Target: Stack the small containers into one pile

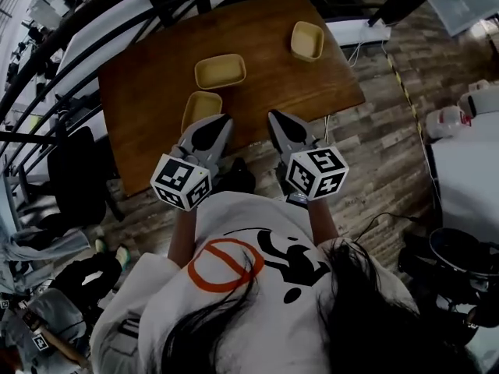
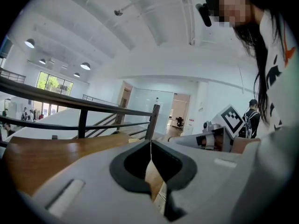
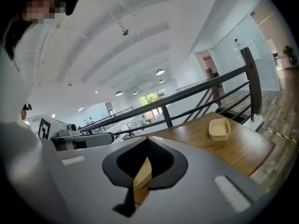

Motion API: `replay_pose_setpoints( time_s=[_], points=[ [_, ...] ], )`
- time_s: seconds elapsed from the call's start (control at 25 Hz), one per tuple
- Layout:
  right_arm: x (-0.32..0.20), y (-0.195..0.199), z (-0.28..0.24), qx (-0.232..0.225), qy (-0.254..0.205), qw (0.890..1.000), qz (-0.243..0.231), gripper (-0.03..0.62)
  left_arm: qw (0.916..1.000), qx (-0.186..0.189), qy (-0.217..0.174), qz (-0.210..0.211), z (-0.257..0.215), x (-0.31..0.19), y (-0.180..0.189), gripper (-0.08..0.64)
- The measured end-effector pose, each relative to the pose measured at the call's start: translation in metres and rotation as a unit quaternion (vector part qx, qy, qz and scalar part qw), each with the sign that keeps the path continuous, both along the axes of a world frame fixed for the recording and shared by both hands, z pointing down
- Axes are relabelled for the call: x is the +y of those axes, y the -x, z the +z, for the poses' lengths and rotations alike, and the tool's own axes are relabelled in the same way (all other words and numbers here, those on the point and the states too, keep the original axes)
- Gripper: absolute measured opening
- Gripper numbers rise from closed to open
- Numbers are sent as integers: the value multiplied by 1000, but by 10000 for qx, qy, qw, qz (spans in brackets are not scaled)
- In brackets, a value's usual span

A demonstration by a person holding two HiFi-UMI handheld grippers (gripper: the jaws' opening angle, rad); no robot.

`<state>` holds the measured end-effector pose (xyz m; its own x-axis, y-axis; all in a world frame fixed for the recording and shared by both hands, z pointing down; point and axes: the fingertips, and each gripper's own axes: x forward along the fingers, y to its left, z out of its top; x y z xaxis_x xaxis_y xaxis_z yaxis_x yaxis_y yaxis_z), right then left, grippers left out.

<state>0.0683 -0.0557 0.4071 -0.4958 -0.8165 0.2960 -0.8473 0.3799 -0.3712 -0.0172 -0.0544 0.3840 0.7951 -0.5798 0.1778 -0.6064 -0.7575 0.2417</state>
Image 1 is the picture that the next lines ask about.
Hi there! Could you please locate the white power strip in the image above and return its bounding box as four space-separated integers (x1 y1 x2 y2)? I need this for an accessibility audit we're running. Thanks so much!
325 18 393 47

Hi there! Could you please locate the person's black shoe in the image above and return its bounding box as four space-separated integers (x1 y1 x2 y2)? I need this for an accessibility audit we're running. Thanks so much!
216 157 257 195

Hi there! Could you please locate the black metal railing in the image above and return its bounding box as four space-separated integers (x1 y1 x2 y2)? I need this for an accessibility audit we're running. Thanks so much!
0 0 203 178

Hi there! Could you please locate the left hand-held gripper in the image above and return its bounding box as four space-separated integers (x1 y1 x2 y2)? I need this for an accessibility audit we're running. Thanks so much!
150 114 235 212

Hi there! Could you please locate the black office chair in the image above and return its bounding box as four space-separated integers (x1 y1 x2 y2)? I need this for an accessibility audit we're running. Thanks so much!
45 125 126 225

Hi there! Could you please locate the yellow black striped tape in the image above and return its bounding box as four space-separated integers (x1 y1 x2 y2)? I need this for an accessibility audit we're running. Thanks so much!
384 51 426 143

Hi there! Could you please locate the black round stool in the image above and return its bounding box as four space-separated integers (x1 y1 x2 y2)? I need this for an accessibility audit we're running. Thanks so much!
397 227 499 329

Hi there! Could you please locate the person's right forearm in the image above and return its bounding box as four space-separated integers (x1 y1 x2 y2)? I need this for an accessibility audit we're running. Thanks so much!
306 197 340 248

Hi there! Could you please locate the thin black cable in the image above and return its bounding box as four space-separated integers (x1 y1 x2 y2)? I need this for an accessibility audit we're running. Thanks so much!
357 211 420 243

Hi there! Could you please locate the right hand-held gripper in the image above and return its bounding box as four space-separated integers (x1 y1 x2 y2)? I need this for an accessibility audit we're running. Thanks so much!
267 109 350 210

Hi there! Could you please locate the person's left forearm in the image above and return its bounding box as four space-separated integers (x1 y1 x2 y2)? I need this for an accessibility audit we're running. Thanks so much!
167 207 200 267

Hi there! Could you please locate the white cable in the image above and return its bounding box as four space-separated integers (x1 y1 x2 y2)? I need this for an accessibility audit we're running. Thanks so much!
348 39 388 69

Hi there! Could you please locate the white printed t-shirt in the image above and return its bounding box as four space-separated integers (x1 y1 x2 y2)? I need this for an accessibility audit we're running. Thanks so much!
89 190 430 374

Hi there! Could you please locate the white table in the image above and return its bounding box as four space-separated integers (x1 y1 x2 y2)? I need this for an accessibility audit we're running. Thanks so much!
423 111 499 235

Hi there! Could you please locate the white board panel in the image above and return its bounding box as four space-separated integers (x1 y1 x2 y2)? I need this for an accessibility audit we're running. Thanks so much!
426 0 499 38

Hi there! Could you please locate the white plastic jug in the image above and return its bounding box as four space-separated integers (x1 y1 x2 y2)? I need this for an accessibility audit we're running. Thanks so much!
424 105 473 140
457 79 499 117

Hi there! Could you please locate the small beige container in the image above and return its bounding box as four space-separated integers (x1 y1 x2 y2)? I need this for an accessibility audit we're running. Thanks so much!
289 20 325 64
180 90 224 135
193 53 248 90

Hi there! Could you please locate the grey jacket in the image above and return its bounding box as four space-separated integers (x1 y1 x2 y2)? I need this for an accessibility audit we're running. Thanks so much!
0 226 91 266

